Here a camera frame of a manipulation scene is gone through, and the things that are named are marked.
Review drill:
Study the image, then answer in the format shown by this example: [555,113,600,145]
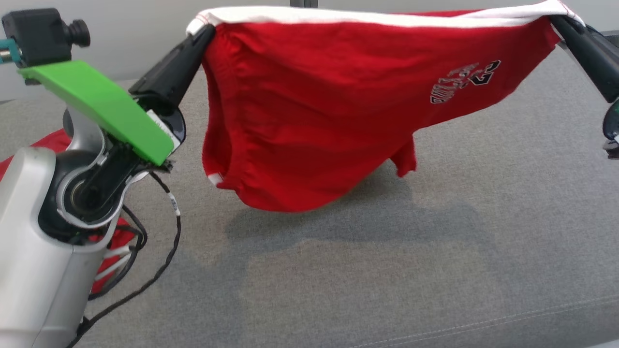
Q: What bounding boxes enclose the red shorts white waistband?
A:
[186,0,586,213]

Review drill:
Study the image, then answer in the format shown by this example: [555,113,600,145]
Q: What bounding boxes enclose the teal cable connector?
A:
[0,39,22,66]

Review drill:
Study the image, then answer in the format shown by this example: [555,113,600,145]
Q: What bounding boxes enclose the grey fabric sofa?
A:
[0,31,619,348]

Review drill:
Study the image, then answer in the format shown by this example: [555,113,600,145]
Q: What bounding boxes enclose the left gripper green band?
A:
[18,25,216,167]

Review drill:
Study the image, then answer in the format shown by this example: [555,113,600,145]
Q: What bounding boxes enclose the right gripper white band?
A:
[551,16,619,160]

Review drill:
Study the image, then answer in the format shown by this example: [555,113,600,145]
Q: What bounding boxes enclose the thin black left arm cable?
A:
[68,172,182,348]
[87,205,148,300]

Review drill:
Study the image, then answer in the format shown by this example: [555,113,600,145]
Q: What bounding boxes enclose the red jersey white sleeves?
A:
[0,128,138,295]

